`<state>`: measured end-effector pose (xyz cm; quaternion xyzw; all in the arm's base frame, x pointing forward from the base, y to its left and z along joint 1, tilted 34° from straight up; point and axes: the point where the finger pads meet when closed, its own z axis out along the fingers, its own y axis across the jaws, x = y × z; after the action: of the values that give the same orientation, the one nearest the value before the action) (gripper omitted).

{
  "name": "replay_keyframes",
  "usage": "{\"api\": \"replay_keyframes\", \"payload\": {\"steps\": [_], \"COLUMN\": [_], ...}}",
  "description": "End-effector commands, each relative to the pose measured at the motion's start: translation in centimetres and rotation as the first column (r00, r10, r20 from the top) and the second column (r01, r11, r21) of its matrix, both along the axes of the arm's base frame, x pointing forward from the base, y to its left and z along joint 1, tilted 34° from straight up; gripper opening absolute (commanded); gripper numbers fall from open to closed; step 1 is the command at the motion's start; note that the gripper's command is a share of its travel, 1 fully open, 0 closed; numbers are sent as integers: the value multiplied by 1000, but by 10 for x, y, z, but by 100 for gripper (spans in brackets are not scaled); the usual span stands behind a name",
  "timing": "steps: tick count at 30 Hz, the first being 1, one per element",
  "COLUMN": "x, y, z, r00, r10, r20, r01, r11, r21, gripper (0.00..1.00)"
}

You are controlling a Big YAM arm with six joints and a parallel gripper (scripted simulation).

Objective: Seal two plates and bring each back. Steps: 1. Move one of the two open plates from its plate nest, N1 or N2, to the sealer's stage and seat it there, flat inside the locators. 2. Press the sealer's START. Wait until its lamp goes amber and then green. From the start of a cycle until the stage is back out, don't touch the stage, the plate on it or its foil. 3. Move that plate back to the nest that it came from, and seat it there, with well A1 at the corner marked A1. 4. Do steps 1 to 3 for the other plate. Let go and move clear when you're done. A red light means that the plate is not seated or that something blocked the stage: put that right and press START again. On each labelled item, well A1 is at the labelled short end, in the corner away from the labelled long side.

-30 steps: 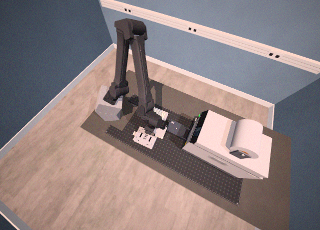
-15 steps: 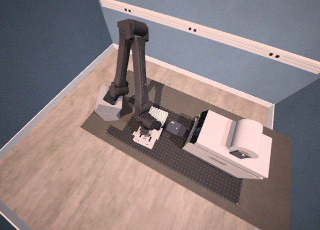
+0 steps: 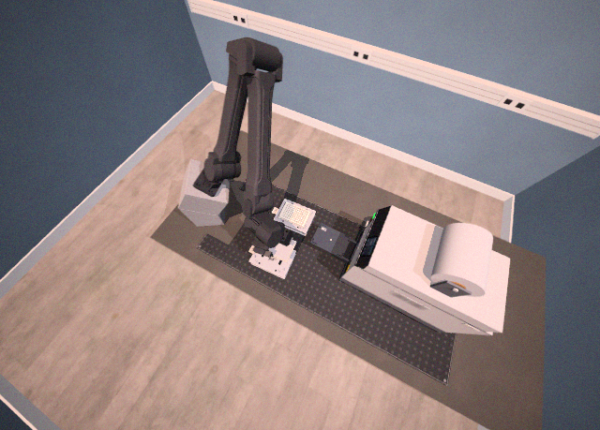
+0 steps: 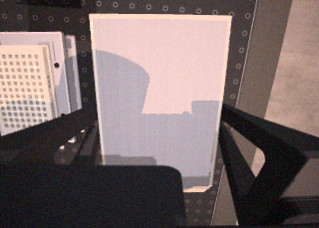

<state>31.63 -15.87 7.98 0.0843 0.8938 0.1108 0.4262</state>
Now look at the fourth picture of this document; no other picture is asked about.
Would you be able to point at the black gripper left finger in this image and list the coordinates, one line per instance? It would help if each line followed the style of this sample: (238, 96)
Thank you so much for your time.
(37, 144)

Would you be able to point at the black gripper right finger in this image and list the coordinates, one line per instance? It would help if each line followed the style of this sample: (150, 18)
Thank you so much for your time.
(290, 170)

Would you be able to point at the dark grey perforated base plate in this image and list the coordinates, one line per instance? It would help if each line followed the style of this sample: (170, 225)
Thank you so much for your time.
(71, 17)

